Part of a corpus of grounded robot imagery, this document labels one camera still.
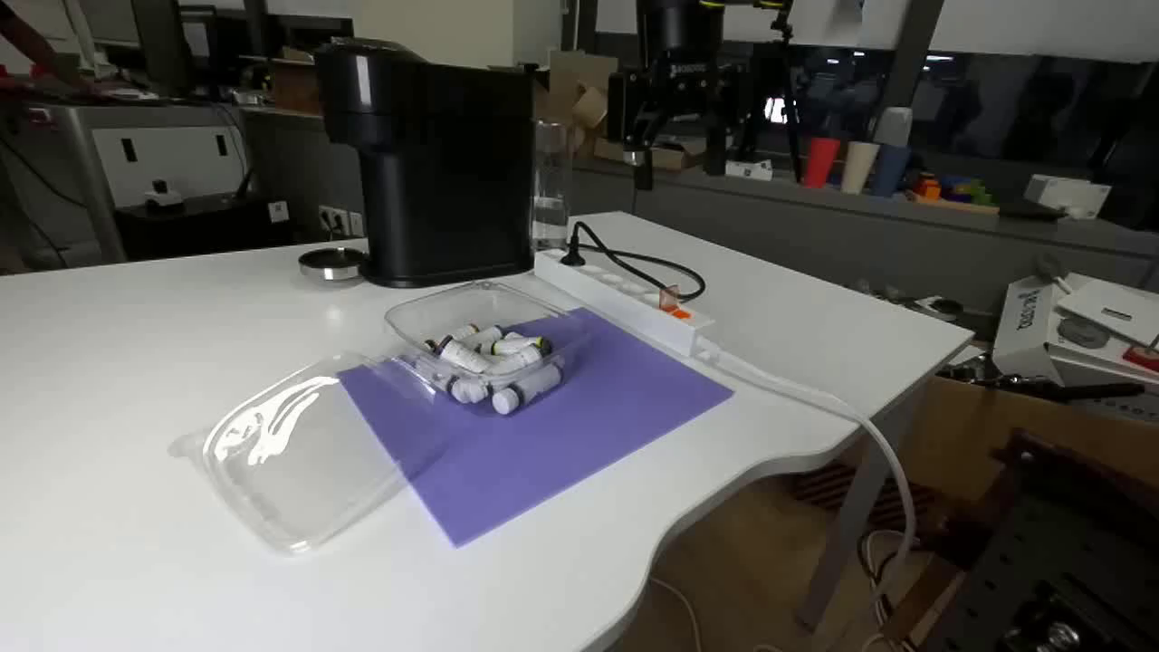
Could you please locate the black coffee machine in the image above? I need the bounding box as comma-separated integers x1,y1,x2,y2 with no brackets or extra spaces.
316,39,539,288

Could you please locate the white power strip cable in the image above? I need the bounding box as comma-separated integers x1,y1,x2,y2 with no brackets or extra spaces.
691,339,924,611

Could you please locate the clear water tank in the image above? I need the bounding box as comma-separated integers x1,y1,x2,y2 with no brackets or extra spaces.
531,117,580,253

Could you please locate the red cup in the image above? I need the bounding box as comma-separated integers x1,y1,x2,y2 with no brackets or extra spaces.
802,135,848,196

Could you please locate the cardboard box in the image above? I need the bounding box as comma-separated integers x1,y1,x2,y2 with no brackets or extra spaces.
532,47,624,161

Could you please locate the small labelled vial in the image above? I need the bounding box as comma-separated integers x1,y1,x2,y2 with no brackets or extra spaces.
486,329,544,362
450,373,499,408
415,351,463,391
486,362,568,420

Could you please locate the clear plastic lid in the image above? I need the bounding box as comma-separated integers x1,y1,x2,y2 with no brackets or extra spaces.
170,351,417,561

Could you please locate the black metal rack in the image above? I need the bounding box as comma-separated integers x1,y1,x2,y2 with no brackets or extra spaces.
924,432,1159,652

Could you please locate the round metal drip tray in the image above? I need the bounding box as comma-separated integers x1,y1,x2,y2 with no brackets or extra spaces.
298,243,370,285

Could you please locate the white printed carton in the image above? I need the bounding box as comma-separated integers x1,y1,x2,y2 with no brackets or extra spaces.
988,271,1159,391

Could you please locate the grey cabinet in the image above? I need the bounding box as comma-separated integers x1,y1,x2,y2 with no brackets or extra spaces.
44,97,260,264

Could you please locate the black power cable with plug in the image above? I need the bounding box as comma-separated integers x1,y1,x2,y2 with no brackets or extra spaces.
560,216,712,309

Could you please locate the white power strip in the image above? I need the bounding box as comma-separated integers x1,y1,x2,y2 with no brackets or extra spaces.
532,247,717,362

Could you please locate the small white box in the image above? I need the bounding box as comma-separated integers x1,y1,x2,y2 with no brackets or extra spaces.
1023,171,1116,223

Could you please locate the purple mat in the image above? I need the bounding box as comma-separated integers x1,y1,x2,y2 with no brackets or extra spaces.
336,305,741,550

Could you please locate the blue cup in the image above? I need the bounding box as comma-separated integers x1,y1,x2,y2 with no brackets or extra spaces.
866,142,913,202

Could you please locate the grey cup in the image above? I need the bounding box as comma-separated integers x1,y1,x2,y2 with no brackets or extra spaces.
877,105,919,153

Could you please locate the beige cup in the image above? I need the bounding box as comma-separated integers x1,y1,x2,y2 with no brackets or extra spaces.
836,138,884,199

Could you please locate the clear plastic box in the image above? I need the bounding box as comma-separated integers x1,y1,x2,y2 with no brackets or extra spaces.
380,278,597,417

